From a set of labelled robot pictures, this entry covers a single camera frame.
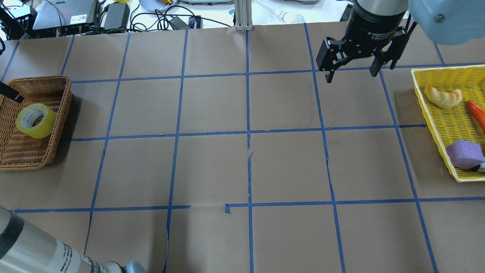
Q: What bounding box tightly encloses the yellow tape roll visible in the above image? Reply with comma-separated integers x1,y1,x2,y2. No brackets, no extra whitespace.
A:
15,103,57,139

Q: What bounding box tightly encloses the black computer box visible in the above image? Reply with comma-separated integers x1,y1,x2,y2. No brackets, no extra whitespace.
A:
32,0,102,38

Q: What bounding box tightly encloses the purple sponge block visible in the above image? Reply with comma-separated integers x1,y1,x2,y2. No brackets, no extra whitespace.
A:
445,139,485,170

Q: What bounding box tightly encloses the aluminium frame post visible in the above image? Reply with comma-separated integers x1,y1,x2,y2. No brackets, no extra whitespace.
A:
233,0,253,31

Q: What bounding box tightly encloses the brown wicker basket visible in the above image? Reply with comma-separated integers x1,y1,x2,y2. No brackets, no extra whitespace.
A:
0,75,73,171

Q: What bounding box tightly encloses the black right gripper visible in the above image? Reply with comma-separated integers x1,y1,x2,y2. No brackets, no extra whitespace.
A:
316,4,417,83

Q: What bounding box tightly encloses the toy croissant bread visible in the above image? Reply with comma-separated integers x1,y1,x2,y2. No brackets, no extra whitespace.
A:
424,85,464,109

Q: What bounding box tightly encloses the blue plate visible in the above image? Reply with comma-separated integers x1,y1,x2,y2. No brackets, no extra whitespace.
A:
138,0,179,13

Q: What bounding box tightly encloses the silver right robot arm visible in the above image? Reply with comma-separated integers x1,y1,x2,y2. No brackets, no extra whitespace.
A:
316,0,485,83

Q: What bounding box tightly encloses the white light bulb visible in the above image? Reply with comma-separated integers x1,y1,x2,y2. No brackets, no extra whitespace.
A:
253,0,305,24

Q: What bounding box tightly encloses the black power adapter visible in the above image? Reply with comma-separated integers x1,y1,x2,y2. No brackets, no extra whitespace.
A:
102,2,130,32

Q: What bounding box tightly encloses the toy orange carrot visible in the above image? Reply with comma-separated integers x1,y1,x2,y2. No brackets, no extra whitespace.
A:
466,100,485,131

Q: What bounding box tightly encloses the yellow plastic basket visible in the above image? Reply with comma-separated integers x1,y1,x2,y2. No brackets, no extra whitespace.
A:
411,64,485,183

